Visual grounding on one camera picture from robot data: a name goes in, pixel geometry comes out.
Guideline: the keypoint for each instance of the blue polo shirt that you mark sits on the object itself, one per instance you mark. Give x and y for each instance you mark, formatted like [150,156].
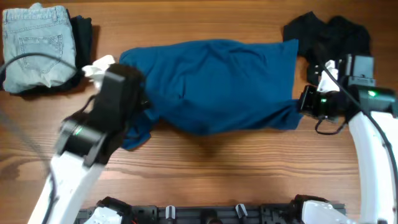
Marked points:
[208,87]

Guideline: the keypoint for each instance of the crumpled black shirt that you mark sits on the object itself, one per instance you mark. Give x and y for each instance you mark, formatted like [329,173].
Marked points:
[332,40]

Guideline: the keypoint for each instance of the folded light blue jeans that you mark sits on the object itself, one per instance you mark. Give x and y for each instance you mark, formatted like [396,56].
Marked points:
[38,29]

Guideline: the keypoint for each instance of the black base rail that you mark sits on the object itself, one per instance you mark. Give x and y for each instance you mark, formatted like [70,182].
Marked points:
[265,213]

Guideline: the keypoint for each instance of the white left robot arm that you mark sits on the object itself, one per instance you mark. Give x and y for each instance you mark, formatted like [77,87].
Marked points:
[86,143]

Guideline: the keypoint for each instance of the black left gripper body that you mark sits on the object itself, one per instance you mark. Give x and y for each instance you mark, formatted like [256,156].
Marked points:
[137,92]

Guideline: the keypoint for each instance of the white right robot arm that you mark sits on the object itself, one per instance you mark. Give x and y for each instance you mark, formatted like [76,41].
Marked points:
[347,89]

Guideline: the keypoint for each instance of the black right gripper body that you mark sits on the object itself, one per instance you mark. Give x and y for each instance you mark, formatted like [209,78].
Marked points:
[306,101]

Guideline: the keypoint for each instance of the folded black garment under jeans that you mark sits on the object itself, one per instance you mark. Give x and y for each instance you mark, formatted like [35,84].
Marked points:
[83,35]

